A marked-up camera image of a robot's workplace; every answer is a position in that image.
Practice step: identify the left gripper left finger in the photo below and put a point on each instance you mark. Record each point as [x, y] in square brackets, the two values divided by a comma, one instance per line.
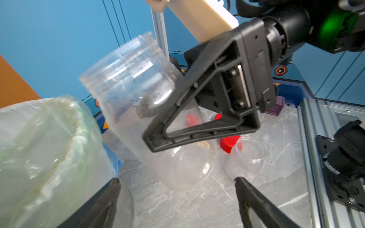
[99, 211]

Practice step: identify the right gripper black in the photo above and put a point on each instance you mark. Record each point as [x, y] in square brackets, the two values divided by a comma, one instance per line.
[228, 74]

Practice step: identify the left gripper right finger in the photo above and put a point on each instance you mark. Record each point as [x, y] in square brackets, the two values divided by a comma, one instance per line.
[256, 211]

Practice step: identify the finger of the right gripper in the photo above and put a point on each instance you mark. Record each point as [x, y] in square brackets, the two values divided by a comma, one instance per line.
[159, 92]

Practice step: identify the red lid of back jar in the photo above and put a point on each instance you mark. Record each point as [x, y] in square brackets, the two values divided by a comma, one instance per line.
[192, 120]

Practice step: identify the red lid of jar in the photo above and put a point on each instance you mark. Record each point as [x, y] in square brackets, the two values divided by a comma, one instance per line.
[218, 116]
[192, 120]
[227, 143]

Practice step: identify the peanut jar back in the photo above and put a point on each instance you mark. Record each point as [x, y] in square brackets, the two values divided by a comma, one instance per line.
[119, 81]

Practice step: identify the peanut jar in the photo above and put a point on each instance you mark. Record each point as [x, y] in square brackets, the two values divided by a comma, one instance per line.
[247, 157]
[119, 81]

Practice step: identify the red lid of front jar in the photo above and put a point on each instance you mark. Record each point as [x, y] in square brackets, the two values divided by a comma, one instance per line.
[218, 116]

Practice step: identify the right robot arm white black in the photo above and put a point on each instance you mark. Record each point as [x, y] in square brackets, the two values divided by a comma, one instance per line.
[333, 26]

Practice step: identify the grey mesh trash bin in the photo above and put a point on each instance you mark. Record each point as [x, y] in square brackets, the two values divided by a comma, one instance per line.
[124, 216]

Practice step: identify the purple block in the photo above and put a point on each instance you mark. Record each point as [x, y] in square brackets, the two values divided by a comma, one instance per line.
[278, 107]

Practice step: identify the translucent green bin liner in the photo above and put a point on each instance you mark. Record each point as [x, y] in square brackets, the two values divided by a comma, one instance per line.
[52, 161]

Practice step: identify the right aluminium corner post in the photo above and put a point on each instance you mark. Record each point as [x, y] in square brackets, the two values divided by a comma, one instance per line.
[160, 31]

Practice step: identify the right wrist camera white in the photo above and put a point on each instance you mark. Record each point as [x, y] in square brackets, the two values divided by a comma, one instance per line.
[205, 19]

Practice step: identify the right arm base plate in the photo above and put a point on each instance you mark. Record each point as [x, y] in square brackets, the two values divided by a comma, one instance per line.
[343, 164]

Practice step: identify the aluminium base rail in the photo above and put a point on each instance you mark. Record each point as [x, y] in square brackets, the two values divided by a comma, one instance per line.
[319, 117]

